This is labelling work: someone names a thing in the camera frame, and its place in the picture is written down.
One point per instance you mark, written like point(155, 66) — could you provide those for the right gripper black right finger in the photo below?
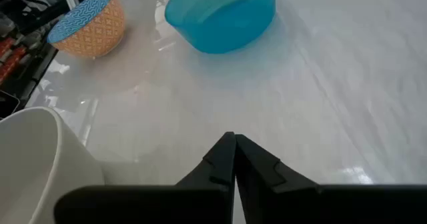
point(267, 200)

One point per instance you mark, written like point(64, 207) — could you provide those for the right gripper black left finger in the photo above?
point(200, 204)

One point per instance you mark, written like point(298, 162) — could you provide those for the white ceramic cup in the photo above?
point(40, 164)

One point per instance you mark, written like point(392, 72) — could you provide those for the translucent blue plastic bowl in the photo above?
point(227, 27)

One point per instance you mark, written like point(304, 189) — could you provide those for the orange patterned bowl, blue inside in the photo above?
point(96, 34)

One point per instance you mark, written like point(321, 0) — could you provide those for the red and black equipment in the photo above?
point(9, 62)

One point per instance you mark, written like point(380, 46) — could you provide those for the black table edge frame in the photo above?
point(36, 70)

